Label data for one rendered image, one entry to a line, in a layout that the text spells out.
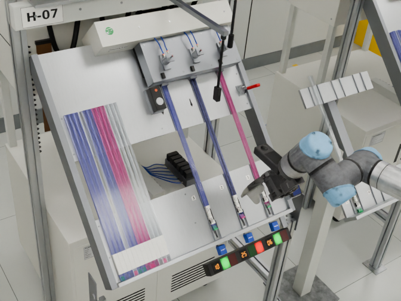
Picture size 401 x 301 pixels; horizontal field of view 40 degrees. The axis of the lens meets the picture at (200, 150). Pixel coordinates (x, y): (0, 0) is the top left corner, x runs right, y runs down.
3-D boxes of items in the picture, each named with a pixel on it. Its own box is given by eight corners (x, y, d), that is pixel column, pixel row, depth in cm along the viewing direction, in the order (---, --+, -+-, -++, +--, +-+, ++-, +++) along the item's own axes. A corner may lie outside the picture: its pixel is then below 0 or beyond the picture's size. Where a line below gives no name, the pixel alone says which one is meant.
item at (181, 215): (284, 209, 193) (289, 208, 190) (113, 283, 160) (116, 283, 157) (265, 157, 193) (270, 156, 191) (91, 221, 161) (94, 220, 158)
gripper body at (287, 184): (270, 203, 159) (290, 187, 149) (255, 177, 161) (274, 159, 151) (289, 194, 163) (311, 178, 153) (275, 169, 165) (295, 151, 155)
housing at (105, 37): (215, 36, 199) (235, 21, 186) (89, 63, 174) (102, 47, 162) (207, 16, 199) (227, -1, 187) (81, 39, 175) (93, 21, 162)
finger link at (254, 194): (243, 211, 163) (267, 197, 158) (234, 194, 164) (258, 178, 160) (249, 210, 165) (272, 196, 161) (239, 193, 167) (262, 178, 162)
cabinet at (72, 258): (221, 286, 253) (237, 181, 217) (77, 355, 218) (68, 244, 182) (150, 203, 295) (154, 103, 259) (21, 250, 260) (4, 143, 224)
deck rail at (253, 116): (285, 211, 196) (295, 209, 190) (280, 213, 195) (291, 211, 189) (217, 24, 199) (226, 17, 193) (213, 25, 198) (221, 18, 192)
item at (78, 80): (244, 111, 196) (252, 107, 192) (69, 164, 164) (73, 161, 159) (213, 25, 198) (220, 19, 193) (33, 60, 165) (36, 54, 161)
